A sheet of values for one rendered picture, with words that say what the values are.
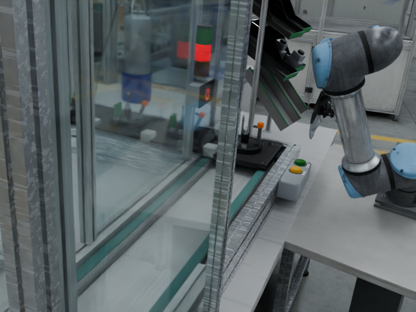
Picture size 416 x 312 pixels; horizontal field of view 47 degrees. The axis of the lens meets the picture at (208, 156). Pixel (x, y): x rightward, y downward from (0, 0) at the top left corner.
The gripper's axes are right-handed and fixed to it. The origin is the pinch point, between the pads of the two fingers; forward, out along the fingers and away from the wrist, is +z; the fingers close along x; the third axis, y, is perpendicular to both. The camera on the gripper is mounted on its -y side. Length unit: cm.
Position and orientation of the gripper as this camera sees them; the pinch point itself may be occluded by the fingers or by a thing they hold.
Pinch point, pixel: (329, 138)
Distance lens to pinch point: 183.1
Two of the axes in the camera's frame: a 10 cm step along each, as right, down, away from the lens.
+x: 9.8, -0.3, 1.9
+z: 0.4, 10.0, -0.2
